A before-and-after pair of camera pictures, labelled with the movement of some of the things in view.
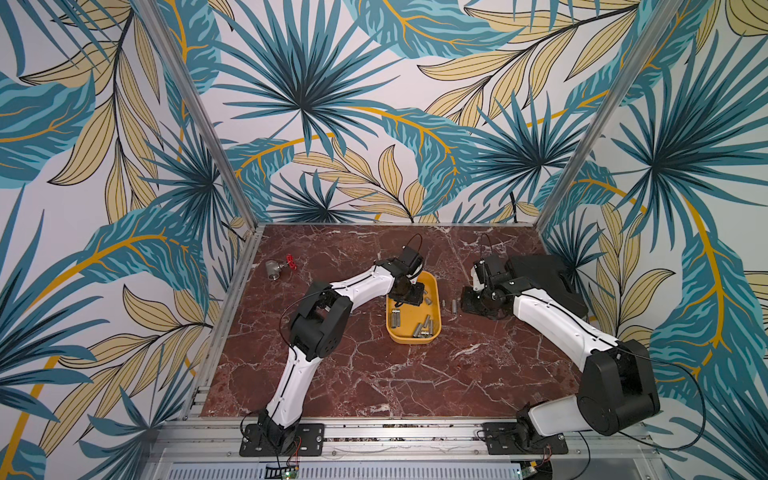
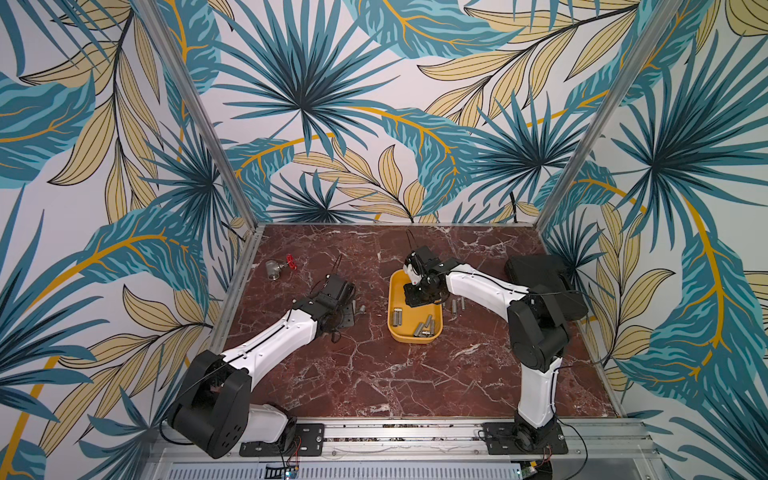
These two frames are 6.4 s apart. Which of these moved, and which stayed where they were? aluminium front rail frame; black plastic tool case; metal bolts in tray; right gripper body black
Moved: right gripper body black
Stayed: metal bolts in tray; aluminium front rail frame; black plastic tool case
